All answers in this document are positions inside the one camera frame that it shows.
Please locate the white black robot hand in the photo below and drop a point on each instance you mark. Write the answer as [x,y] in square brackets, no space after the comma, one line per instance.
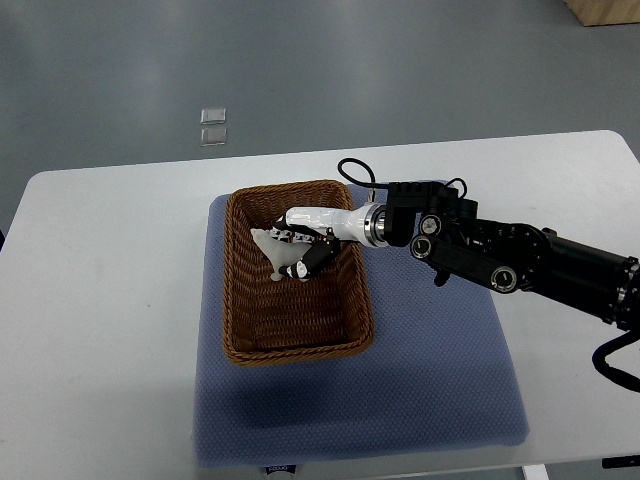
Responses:
[347,225]

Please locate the white toy polar bear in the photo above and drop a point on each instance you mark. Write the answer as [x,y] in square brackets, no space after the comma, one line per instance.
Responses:
[279,253]

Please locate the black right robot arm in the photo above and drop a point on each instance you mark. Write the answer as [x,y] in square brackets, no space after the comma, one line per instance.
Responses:
[440,227]

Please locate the brown wicker basket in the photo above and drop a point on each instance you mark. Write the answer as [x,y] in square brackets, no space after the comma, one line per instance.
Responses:
[267,322]

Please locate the upper metal floor plate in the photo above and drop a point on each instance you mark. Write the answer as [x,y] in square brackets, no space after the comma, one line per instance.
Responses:
[213,115]

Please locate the blue-grey fabric mat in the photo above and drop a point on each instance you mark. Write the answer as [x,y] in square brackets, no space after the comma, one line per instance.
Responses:
[438,376]

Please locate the wooden box corner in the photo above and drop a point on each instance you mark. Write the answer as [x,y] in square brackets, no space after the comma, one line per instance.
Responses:
[605,12]

